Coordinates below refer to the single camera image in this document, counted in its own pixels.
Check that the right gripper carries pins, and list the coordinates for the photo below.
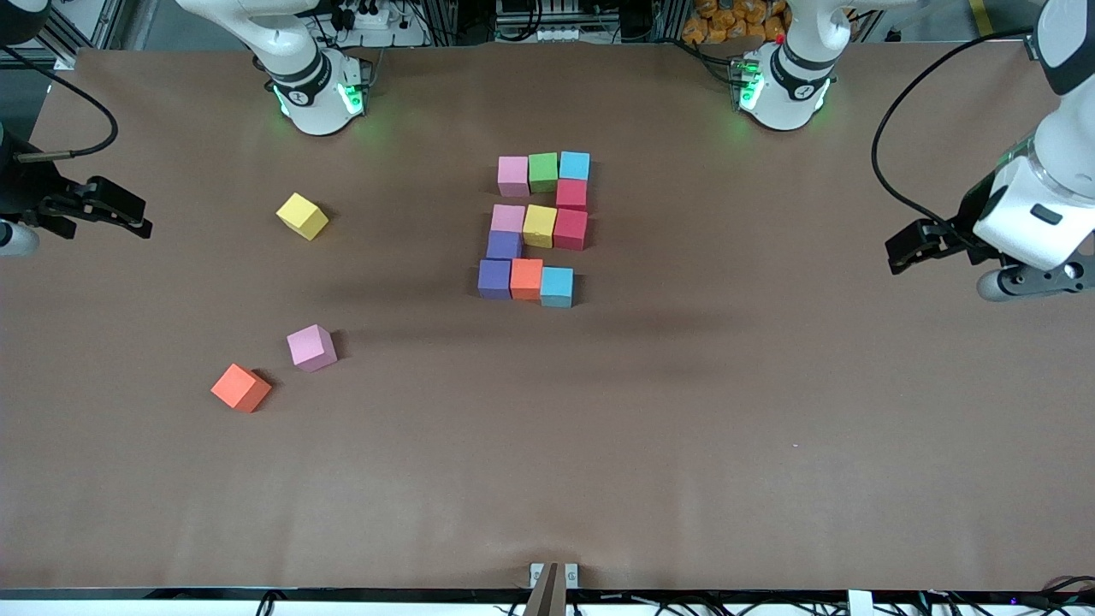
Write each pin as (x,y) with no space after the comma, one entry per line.
(24,186)

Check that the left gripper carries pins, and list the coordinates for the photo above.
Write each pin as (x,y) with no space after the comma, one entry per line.
(967,220)

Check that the pink foam cube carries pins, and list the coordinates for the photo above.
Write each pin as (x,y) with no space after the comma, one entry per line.
(513,175)
(508,219)
(312,347)

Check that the red foam cube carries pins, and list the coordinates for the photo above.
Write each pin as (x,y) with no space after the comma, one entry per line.
(571,194)
(571,229)

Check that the light blue foam cube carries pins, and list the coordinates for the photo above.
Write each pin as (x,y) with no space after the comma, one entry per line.
(557,287)
(575,165)

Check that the yellow foam cube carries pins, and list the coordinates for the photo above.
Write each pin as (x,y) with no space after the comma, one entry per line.
(540,226)
(302,216)

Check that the green foam cube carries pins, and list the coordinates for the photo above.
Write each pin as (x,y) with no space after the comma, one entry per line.
(544,171)

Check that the purple foam cube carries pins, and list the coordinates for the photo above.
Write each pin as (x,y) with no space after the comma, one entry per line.
(494,279)
(505,245)

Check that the orange foam cube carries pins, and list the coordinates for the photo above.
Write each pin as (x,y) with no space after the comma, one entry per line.
(527,278)
(240,387)

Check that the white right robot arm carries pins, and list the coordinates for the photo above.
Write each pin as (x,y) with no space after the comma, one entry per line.
(312,94)

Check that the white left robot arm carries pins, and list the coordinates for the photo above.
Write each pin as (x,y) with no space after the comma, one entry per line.
(787,85)

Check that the pile of orange objects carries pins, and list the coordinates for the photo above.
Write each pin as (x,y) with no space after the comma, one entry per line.
(727,21)

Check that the small white block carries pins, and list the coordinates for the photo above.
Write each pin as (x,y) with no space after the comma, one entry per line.
(860,603)

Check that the brown paper table cover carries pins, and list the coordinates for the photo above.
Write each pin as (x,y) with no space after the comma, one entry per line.
(599,479)

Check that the grey equipment box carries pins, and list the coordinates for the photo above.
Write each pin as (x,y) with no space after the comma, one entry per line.
(556,17)

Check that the brown pointed pole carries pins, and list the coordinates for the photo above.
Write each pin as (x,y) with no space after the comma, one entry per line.
(547,595)

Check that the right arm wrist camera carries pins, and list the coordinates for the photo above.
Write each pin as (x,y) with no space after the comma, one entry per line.
(13,239)

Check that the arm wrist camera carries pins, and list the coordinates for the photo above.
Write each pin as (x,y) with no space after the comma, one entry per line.
(1026,282)
(13,239)

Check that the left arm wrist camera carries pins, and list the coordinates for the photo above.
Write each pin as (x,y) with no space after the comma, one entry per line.
(1026,282)

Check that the aluminium frame profile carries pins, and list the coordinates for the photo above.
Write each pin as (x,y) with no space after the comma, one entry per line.
(85,30)
(1035,47)

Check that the black table edge rail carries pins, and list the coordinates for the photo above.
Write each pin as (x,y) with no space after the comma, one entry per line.
(171,593)

